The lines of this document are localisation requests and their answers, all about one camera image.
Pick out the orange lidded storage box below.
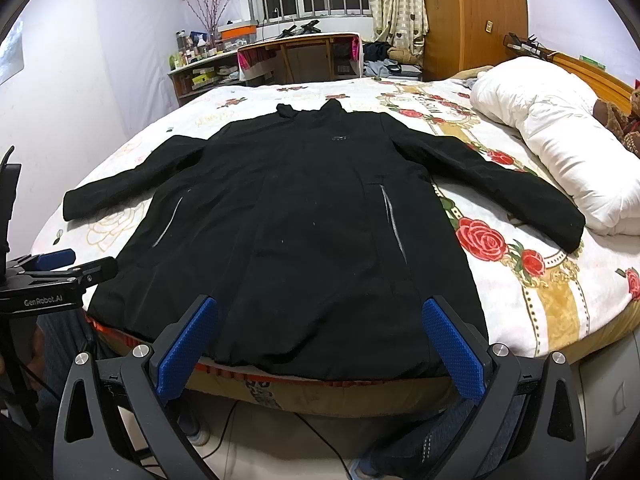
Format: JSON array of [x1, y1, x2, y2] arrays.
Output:
[[218, 21, 257, 50]]

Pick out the wooden desk with pink sides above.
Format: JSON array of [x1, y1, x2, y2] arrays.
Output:
[[236, 32, 363, 84]]

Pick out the pink blossom branches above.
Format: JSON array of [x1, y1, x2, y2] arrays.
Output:
[[186, 0, 233, 42]]

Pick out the wooden headboard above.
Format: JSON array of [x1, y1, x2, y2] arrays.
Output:
[[503, 32, 634, 114]]

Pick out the large black coat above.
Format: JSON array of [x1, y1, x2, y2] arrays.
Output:
[[63, 100, 586, 382]]

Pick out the low shelf with clutter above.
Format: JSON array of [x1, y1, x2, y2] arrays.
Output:
[[168, 51, 241, 107]]

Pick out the patterned cream curtain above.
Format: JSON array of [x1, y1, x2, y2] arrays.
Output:
[[369, 0, 428, 56]]

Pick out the pile of clothes by desk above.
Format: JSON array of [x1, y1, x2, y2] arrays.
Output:
[[363, 41, 422, 79]]

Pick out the white folded duvet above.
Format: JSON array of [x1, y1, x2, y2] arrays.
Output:
[[471, 56, 639, 236]]

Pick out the wooden wardrobe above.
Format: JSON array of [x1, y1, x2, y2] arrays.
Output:
[[423, 0, 528, 81]]

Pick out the brown teddy bear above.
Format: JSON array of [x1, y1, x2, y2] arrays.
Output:
[[592, 88, 640, 157]]

